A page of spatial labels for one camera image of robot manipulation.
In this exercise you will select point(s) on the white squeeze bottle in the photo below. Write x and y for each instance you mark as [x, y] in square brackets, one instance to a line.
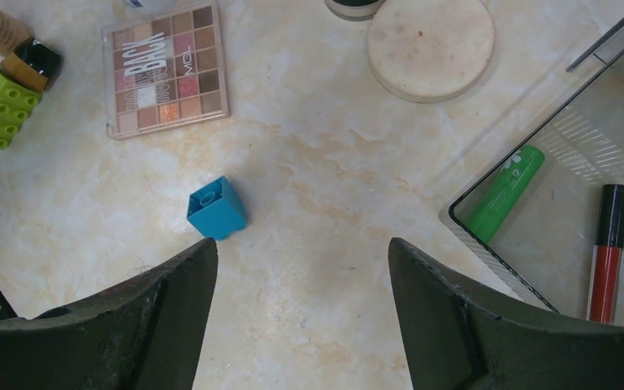
[151, 5]

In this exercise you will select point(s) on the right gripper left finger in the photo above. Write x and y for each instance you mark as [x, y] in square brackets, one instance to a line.
[144, 333]

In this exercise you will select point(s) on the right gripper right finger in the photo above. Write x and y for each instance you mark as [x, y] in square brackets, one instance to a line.
[460, 334]

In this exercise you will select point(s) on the beige round wooden disc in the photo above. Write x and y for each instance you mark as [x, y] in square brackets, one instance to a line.
[430, 51]

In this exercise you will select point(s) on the blue toy brick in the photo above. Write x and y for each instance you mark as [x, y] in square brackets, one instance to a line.
[216, 210]

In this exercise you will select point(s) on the red black makeup pencil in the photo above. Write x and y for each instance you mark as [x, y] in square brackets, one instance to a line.
[607, 257]

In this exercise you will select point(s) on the eyeshadow palette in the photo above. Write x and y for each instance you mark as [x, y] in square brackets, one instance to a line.
[164, 71]

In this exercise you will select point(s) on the black round compact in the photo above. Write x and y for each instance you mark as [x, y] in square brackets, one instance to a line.
[354, 10]

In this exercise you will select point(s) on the green tube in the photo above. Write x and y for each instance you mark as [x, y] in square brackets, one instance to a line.
[503, 194]

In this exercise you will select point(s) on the clear acrylic makeup organizer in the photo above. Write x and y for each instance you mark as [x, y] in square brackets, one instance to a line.
[543, 249]

